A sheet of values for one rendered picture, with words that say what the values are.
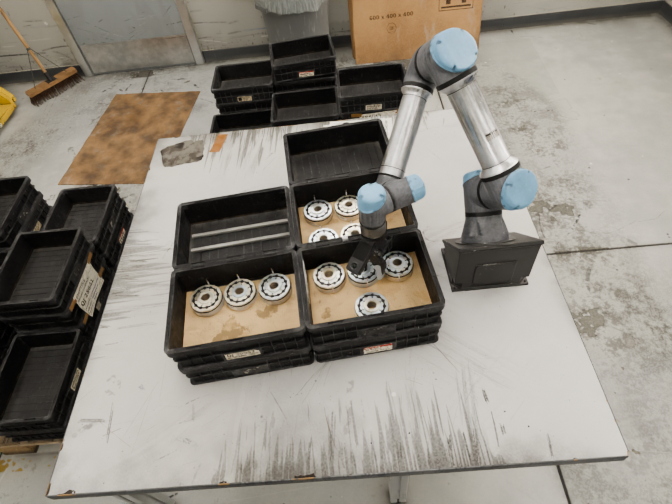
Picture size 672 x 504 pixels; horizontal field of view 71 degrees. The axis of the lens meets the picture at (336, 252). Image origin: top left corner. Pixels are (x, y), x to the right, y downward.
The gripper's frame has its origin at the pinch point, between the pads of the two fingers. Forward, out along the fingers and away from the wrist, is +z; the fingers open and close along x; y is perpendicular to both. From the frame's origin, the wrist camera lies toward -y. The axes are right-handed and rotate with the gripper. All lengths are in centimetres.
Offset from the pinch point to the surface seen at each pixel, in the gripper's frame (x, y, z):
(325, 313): 5.8, -18.1, 1.9
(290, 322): 13.4, -26.2, 1.9
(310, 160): 52, 39, 2
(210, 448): 15, -66, 15
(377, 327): -11.6, -16.0, -1.7
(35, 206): 188, -25, 37
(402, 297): -11.8, -1.3, 1.9
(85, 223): 165, -16, 47
